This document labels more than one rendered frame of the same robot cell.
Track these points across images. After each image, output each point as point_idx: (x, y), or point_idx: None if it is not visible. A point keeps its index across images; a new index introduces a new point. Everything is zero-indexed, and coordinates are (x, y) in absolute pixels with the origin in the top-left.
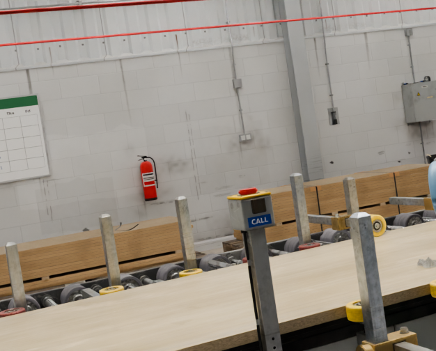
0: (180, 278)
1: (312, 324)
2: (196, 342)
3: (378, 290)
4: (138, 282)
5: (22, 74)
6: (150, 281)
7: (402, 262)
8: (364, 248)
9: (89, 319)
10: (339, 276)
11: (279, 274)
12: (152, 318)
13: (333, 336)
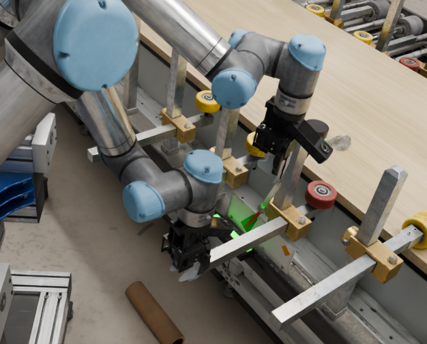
0: (341, 33)
1: (196, 84)
2: (154, 39)
3: (174, 85)
4: (409, 29)
5: None
6: (420, 35)
7: (359, 131)
8: (172, 53)
9: (233, 6)
10: (313, 96)
11: (335, 72)
12: (222, 25)
13: (222, 107)
